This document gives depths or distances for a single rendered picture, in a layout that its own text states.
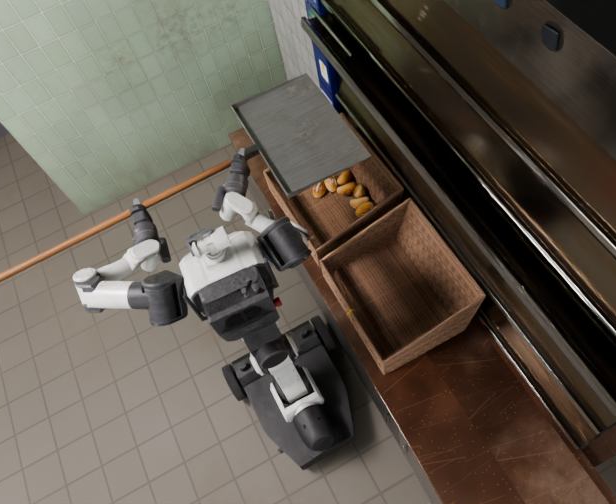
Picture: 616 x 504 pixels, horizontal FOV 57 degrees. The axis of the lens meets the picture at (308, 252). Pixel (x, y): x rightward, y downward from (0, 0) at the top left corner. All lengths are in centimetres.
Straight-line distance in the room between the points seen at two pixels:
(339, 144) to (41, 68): 172
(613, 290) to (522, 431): 96
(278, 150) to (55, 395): 201
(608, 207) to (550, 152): 20
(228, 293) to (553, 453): 138
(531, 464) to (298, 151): 148
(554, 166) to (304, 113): 119
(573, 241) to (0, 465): 304
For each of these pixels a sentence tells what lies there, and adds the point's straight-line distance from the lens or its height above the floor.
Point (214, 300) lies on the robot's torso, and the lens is 176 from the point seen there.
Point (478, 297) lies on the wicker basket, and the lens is 235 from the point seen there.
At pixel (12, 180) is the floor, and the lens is 461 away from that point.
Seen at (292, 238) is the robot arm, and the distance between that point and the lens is 181.
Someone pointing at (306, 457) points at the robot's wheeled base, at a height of 17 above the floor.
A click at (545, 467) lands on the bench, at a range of 243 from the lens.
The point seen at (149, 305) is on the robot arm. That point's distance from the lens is 186.
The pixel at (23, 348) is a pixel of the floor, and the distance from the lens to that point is 381.
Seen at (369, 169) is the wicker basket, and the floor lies 74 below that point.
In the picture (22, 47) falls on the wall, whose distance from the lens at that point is 327.
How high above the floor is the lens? 292
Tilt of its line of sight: 59 degrees down
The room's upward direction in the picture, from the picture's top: 17 degrees counter-clockwise
